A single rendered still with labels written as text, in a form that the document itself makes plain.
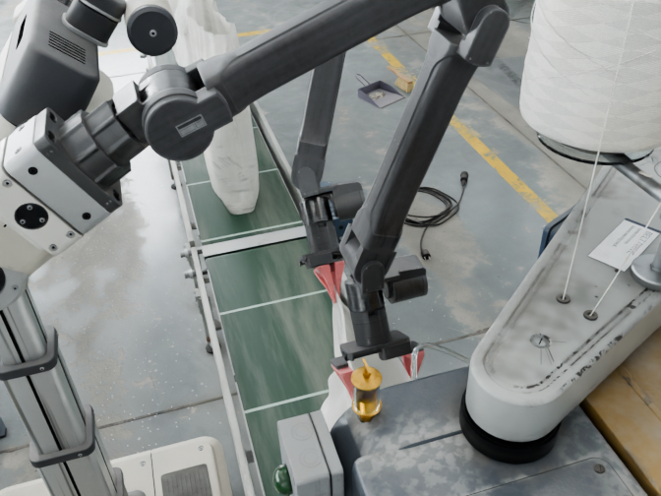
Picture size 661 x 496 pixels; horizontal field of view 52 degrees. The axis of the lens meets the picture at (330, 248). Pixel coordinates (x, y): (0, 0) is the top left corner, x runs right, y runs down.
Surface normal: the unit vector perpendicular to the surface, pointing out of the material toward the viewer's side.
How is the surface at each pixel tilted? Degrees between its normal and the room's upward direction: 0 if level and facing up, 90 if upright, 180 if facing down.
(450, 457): 0
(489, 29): 92
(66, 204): 90
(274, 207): 0
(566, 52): 90
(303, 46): 89
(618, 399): 0
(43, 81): 66
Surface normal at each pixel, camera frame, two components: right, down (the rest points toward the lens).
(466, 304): -0.04, -0.80
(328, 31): 0.29, 0.55
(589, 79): -0.55, 0.47
